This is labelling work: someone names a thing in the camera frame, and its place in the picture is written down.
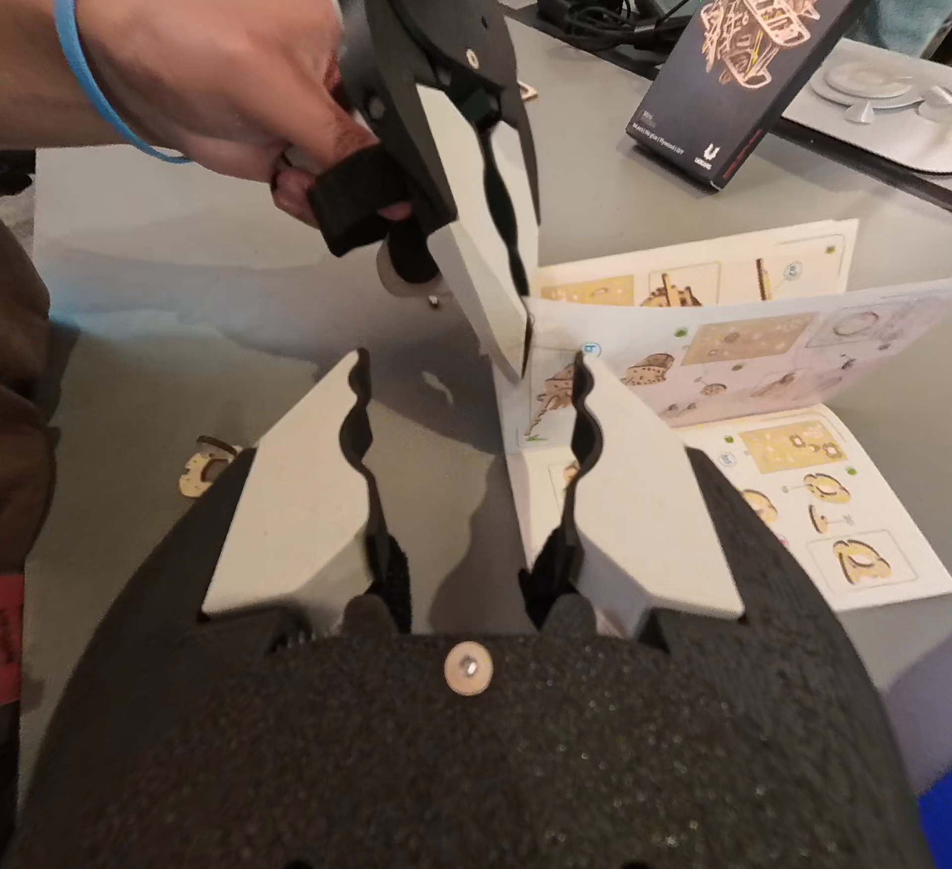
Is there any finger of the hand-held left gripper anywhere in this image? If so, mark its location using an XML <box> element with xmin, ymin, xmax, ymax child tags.
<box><xmin>493</xmin><ymin>92</ymin><xmax>542</xmax><ymax>299</ymax></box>
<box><xmin>415</xmin><ymin>83</ymin><xmax>535</xmax><ymax>384</ymax></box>

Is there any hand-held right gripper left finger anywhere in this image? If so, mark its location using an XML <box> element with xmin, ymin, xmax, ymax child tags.
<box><xmin>201</xmin><ymin>347</ymin><xmax>414</xmax><ymax>636</ymax></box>

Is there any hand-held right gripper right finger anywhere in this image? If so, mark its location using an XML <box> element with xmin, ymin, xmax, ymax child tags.
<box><xmin>517</xmin><ymin>350</ymin><xmax>747</xmax><ymax>638</ymax></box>

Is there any paper instruction booklet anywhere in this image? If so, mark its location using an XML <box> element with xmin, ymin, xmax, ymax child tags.
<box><xmin>494</xmin><ymin>217</ymin><xmax>952</xmax><ymax>613</ymax></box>

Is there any person's left forearm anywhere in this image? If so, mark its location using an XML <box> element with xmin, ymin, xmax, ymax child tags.
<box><xmin>0</xmin><ymin>0</ymin><xmax>101</xmax><ymax>150</ymax></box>

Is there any small wooden model part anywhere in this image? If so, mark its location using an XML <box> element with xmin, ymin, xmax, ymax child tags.
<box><xmin>180</xmin><ymin>435</ymin><xmax>242</xmax><ymax>500</ymax></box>

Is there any black model kit box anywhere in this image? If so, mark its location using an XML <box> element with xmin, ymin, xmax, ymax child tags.
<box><xmin>626</xmin><ymin>0</ymin><xmax>938</xmax><ymax>192</ymax></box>

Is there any person's left hand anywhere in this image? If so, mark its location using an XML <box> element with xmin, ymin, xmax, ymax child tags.
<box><xmin>78</xmin><ymin>0</ymin><xmax>414</xmax><ymax>231</ymax></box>

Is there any person's brown garment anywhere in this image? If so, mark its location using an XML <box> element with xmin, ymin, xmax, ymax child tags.
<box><xmin>0</xmin><ymin>218</ymin><xmax>60</xmax><ymax>706</ymax></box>

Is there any light grey board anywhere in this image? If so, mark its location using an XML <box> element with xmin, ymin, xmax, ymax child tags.
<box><xmin>773</xmin><ymin>40</ymin><xmax>952</xmax><ymax>174</ymax></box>

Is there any blue wristband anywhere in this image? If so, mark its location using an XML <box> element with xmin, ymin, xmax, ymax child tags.
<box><xmin>52</xmin><ymin>0</ymin><xmax>194</xmax><ymax>165</ymax></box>

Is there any white round plate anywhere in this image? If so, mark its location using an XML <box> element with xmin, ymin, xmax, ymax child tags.
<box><xmin>809</xmin><ymin>60</ymin><xmax>917</xmax><ymax>109</ymax></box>

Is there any blue plastic bin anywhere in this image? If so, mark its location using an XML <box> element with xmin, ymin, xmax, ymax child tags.
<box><xmin>916</xmin><ymin>772</ymin><xmax>952</xmax><ymax>869</ymax></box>

